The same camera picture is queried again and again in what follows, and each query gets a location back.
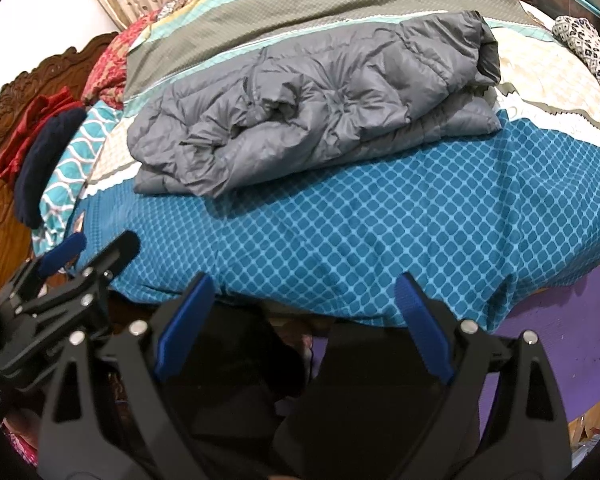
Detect black white spotted cloth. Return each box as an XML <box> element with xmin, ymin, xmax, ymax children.
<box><xmin>552</xmin><ymin>15</ymin><xmax>600</xmax><ymax>112</ymax></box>

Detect red cloth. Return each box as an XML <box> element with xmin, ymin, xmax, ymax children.
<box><xmin>0</xmin><ymin>87</ymin><xmax>86</xmax><ymax>181</ymax></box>

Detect purple floor mat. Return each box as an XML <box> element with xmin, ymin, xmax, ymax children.
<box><xmin>310</xmin><ymin>260</ymin><xmax>600</xmax><ymax>442</ymax></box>

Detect teal white patterned pillow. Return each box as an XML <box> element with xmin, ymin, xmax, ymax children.
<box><xmin>30</xmin><ymin>100</ymin><xmax>127</xmax><ymax>257</ymax></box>

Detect dark navy cloth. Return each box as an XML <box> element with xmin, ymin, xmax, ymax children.
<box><xmin>14</xmin><ymin>108</ymin><xmax>89</xmax><ymax>230</ymax></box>

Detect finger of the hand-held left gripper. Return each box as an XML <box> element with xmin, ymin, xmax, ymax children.
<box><xmin>17</xmin><ymin>231</ymin><xmax>141</xmax><ymax>332</ymax></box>
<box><xmin>0</xmin><ymin>232</ymin><xmax>88</xmax><ymax>312</ymax></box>

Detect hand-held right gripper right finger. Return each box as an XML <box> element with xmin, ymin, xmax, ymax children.
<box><xmin>394</xmin><ymin>272</ymin><xmax>573</xmax><ymax>480</ymax></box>

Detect carved wooden headboard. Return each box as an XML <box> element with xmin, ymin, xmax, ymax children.
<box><xmin>0</xmin><ymin>31</ymin><xmax>121</xmax><ymax>281</ymax></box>

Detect blue patterned bed sheet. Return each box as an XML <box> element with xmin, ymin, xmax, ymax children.
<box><xmin>32</xmin><ymin>0</ymin><xmax>600</xmax><ymax>334</ymax></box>

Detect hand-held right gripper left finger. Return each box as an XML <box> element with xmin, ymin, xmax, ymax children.
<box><xmin>37</xmin><ymin>272</ymin><xmax>216</xmax><ymax>480</ymax></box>

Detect grey puffer jacket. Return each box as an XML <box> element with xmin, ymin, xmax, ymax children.
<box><xmin>127</xmin><ymin>10</ymin><xmax>503</xmax><ymax>199</ymax></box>

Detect person's red floral garment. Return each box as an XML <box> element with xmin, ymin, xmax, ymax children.
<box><xmin>0</xmin><ymin>410</ymin><xmax>41</xmax><ymax>469</ymax></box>

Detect person's black pants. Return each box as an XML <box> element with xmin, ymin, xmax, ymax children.
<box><xmin>160</xmin><ymin>305</ymin><xmax>481</xmax><ymax>480</ymax></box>

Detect red floral quilt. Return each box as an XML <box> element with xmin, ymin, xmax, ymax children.
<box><xmin>82</xmin><ymin>7</ymin><xmax>181</xmax><ymax>111</ymax></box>

